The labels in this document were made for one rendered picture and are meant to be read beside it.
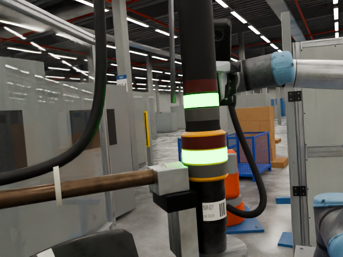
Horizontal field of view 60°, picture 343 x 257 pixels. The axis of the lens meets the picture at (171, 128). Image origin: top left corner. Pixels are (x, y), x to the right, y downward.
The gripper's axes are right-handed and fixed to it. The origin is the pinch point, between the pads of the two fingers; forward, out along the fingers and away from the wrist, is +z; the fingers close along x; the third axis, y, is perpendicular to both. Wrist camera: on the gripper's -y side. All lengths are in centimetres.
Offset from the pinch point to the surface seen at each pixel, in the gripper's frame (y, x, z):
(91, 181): 10.3, 6.3, 23.6
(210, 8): -4.0, -2.6, 16.1
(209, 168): 10.3, -2.6, 18.7
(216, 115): 5.7, -3.1, 17.0
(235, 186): 142, 14, -346
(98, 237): 22.7, 13.3, 11.3
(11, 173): 8.9, 11.0, 26.9
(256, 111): 84, -21, -771
